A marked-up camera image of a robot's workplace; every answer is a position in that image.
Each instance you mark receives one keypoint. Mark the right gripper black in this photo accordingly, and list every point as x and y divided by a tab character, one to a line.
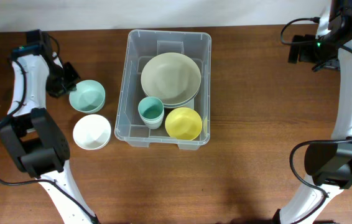
305	56

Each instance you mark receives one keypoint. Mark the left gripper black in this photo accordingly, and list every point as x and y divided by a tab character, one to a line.
59	90

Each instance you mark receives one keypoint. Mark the green bowl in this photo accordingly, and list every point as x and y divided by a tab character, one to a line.
89	97

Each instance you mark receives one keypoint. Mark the green cup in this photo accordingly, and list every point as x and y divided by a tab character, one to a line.
151	108

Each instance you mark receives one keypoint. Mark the white cup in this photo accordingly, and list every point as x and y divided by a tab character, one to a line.
153	122

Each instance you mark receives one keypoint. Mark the clear plastic storage container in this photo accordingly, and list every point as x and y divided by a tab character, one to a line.
143	45

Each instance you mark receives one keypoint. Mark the yellow bowl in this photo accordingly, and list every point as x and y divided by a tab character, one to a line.
183	123

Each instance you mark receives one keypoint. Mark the grey translucent cup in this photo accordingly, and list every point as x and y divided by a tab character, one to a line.
154	126

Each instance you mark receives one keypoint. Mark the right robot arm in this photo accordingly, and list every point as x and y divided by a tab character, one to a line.
328	163

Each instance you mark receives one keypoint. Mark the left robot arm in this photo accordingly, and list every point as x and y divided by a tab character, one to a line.
33	140

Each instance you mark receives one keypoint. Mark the white label in container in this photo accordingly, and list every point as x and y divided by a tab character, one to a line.
190	104

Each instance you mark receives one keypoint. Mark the white bowl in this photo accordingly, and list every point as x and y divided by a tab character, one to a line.
92	132

